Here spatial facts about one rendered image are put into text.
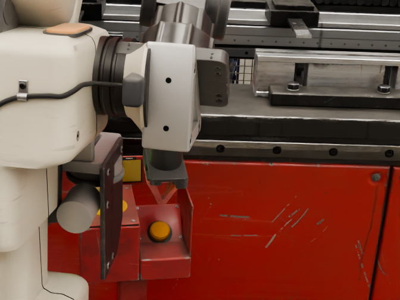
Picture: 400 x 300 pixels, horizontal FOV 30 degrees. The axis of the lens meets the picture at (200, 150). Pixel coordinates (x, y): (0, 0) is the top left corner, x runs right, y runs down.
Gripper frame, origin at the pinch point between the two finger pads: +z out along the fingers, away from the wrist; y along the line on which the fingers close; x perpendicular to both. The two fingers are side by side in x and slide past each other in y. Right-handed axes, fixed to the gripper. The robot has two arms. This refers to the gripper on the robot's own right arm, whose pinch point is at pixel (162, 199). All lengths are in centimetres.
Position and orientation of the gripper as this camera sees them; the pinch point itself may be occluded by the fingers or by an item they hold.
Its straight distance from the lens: 135.7
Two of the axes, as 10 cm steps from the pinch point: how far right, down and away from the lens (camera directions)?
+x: -9.8, 0.3, -1.9
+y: -1.7, -6.1, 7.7
